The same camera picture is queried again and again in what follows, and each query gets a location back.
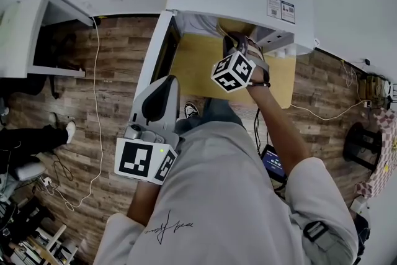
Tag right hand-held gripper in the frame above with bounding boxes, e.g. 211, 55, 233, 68
211, 31, 257, 93

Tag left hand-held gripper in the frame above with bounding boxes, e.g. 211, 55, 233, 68
114, 75, 181, 186

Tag person's right forearm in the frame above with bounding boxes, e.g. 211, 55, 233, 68
248, 83, 311, 177

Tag person's left forearm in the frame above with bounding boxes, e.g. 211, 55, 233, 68
127, 179, 165, 227

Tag person's right hand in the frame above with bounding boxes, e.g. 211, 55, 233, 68
246, 37, 270, 84

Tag person's left patterned sneaker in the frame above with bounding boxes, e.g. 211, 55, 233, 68
183, 101, 200, 119

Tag wooden table with black base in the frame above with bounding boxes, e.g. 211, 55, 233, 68
178, 33, 296, 109

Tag person's blue jeans legs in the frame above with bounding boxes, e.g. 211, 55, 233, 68
176, 97, 246, 140

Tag person's white shirt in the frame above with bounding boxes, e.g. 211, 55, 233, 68
92, 120, 360, 265

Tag black office chair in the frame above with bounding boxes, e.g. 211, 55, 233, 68
33, 32, 86, 100

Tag white chair seat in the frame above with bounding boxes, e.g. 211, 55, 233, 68
14, 161, 47, 181

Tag white desk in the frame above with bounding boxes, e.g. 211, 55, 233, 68
0, 0, 96, 78

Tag wooden shelf rack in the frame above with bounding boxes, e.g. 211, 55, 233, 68
0, 207, 78, 265

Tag black round stool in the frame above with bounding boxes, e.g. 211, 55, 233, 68
343, 122, 384, 171

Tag pink checked tablecloth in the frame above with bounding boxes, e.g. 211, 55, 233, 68
355, 107, 397, 199

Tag long white power cable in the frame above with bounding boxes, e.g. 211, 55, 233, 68
63, 17, 105, 212

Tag black power cables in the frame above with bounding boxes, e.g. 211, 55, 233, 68
253, 107, 271, 155

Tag thin white cable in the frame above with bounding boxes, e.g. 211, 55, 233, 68
290, 101, 372, 120

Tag grey strap with black buckle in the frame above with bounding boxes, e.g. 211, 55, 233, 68
302, 220, 337, 252

